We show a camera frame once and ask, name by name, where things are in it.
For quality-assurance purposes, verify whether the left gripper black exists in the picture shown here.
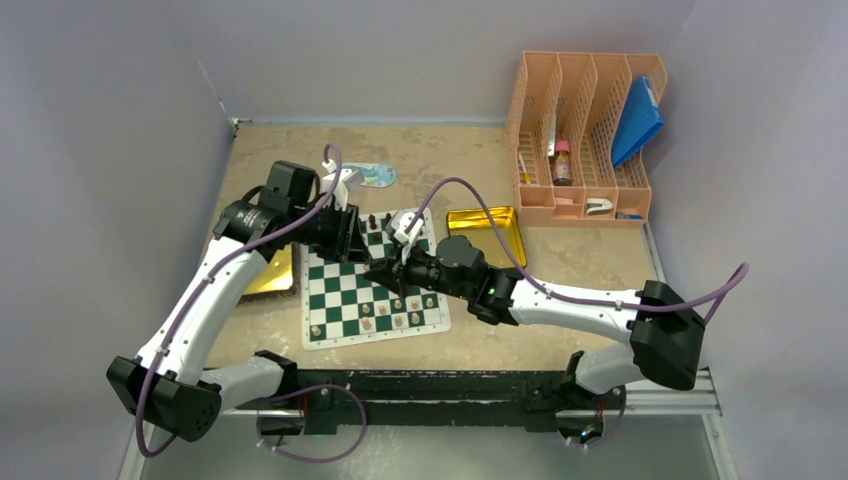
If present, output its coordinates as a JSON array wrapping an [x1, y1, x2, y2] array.
[[289, 200, 372, 263]]

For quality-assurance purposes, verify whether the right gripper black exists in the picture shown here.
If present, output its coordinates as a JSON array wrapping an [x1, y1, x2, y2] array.
[[367, 236, 472, 300]]

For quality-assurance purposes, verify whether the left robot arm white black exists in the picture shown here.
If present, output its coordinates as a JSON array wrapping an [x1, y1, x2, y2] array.
[[107, 160, 370, 442]]

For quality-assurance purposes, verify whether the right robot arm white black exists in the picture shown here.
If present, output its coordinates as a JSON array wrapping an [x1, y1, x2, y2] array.
[[364, 236, 706, 407]]

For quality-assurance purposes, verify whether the green white chess board mat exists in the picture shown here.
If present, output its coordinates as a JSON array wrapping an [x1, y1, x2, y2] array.
[[299, 246, 452, 350]]

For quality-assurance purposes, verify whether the gold tin with white pieces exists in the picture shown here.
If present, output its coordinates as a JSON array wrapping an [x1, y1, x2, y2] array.
[[239, 245, 299, 304]]

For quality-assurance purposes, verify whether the blue packaged stapler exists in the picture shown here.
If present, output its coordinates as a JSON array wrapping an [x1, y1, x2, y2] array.
[[346, 163, 397, 188]]

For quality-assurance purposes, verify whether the empty gold tin lid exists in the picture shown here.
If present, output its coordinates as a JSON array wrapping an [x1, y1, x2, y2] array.
[[446, 206, 528, 268]]

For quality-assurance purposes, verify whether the yellow pen in organizer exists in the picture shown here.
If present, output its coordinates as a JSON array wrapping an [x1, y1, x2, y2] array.
[[517, 153, 533, 185]]

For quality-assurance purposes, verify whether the small bottle pink cap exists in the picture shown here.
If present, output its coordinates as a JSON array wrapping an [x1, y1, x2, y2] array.
[[551, 139, 572, 186]]

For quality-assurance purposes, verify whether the white stapler in organizer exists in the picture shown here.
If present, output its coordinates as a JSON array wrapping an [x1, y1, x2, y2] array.
[[585, 197, 614, 216]]

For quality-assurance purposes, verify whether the peach plastic file organizer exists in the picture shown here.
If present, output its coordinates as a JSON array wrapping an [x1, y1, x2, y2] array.
[[505, 51, 668, 229]]

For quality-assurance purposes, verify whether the blue folder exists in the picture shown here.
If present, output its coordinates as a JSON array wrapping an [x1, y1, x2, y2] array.
[[611, 75, 665, 168]]

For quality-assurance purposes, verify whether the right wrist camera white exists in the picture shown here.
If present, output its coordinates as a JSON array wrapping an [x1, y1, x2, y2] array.
[[386, 210, 426, 246]]

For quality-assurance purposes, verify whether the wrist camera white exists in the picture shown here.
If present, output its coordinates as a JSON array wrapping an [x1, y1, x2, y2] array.
[[386, 210, 426, 246], [320, 164, 364, 211]]

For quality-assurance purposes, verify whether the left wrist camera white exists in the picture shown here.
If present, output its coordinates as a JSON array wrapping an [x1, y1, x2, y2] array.
[[320, 164, 364, 211]]

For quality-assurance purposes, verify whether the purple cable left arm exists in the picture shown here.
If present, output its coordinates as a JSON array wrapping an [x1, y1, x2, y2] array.
[[134, 142, 369, 465]]

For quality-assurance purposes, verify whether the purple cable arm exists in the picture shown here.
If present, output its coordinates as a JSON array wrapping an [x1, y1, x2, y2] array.
[[404, 176, 751, 326], [134, 142, 369, 465]]

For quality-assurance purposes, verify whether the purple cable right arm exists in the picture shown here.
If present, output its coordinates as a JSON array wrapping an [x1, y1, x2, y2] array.
[[404, 176, 751, 326]]

